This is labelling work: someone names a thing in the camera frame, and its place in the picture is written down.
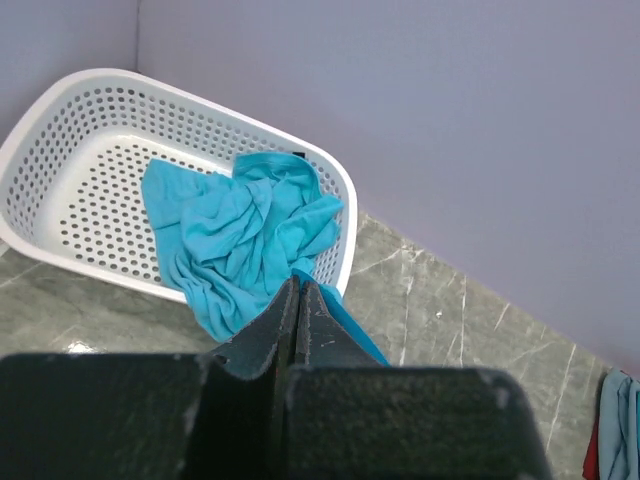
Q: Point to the folded red t-shirt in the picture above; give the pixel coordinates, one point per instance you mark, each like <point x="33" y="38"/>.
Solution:
<point x="590" y="469"/>

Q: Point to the white perforated plastic basket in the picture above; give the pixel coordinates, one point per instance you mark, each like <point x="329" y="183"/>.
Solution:
<point x="71" y="172"/>

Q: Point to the teal blue t-shirt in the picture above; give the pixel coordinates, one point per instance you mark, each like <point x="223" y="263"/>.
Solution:
<point x="345" y="320"/>

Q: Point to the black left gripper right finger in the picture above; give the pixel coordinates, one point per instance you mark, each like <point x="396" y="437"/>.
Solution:
<point x="347" y="417"/>

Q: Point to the light turquoise crumpled t-shirt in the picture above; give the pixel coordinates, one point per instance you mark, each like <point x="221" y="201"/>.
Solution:
<point x="228" y="243"/>

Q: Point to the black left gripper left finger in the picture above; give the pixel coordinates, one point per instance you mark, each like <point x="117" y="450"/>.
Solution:
<point x="213" y="415"/>

